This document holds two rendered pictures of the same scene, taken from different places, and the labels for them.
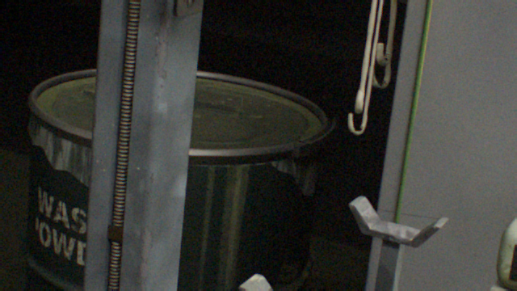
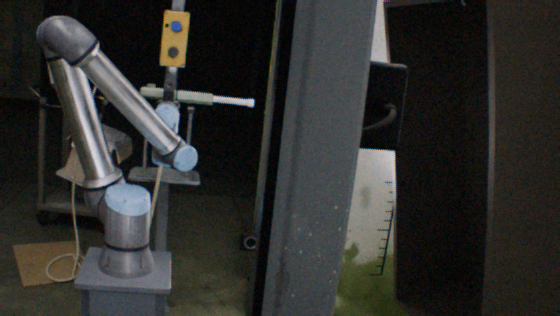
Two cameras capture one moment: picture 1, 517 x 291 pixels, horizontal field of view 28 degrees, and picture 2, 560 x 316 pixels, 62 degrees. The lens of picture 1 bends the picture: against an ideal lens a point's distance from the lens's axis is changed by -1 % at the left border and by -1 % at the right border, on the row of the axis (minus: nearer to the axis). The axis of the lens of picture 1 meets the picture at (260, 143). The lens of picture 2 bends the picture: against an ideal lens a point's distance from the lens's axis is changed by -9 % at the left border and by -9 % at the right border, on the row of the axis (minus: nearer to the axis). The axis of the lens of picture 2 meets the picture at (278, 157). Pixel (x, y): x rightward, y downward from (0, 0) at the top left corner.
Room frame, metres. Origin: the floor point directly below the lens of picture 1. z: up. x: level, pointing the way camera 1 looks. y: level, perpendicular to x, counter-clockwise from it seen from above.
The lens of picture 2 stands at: (-0.20, -2.22, 1.38)
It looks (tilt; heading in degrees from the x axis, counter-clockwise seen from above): 11 degrees down; 54
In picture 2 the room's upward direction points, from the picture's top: 6 degrees clockwise
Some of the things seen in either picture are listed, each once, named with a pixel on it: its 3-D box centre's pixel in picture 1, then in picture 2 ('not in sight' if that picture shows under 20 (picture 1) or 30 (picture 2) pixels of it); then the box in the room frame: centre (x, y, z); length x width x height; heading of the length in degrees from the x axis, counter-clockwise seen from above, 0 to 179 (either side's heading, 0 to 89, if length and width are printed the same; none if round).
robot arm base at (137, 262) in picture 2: not in sight; (126, 253); (0.33, -0.68, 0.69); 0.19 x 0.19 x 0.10
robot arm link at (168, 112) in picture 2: not in sight; (166, 117); (0.53, -0.49, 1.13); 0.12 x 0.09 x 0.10; 66
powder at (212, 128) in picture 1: (179, 113); not in sight; (1.90, 0.16, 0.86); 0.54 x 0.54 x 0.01
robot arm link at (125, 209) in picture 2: not in sight; (126, 214); (0.33, -0.67, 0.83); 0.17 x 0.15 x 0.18; 93
